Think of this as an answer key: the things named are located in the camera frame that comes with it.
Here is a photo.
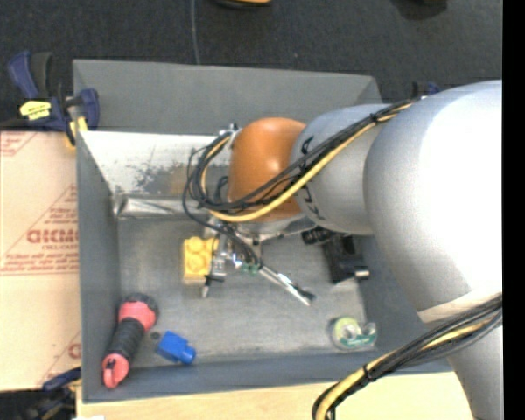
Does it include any grey metal bin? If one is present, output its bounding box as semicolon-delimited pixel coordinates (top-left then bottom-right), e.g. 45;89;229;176
72;58;459;404

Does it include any brown cardboard board, red print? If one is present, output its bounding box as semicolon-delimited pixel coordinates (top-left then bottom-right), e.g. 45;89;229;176
0;129;82;393

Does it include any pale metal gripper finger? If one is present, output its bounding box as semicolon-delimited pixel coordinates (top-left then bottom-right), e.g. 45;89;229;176
199;256;227;300
257;264;318;308

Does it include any yellow toy brick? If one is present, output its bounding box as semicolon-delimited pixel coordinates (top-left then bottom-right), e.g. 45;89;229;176
182;235;222;286

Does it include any blue plastic block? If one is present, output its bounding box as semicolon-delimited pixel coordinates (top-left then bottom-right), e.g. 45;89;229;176
155;330;198;366

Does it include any black cylinder on white bracket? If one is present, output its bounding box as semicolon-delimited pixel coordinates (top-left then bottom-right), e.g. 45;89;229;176
300;227;337;247

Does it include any black box-shaped object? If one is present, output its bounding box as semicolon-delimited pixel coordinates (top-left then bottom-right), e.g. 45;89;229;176
325;234;372;284

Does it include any red and black flashlight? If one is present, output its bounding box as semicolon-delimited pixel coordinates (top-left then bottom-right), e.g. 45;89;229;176
101;292;160;390

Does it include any green tape dispenser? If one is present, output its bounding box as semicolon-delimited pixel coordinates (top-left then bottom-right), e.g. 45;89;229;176
327;315;378;352

